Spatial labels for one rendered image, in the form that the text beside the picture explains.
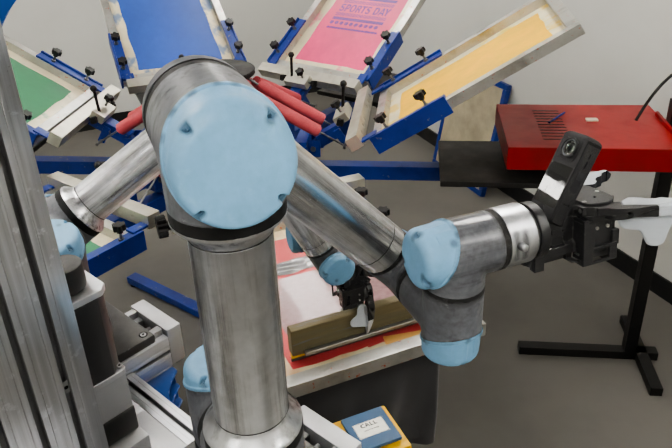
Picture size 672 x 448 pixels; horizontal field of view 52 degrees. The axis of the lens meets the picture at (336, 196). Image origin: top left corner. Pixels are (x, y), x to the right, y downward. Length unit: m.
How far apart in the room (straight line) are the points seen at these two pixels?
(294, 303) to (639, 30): 2.32
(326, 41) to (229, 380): 2.82
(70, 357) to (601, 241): 0.69
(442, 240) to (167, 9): 3.11
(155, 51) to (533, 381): 2.34
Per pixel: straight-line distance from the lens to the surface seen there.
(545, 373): 3.24
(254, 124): 0.59
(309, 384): 1.65
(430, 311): 0.85
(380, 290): 1.98
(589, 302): 3.72
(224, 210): 0.60
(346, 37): 3.43
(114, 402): 1.17
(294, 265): 2.09
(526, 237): 0.84
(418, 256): 0.79
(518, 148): 2.55
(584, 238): 0.89
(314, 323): 1.70
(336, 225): 0.85
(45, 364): 0.96
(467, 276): 0.81
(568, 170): 0.87
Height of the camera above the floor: 2.09
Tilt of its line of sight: 27 degrees down
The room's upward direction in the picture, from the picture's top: 2 degrees counter-clockwise
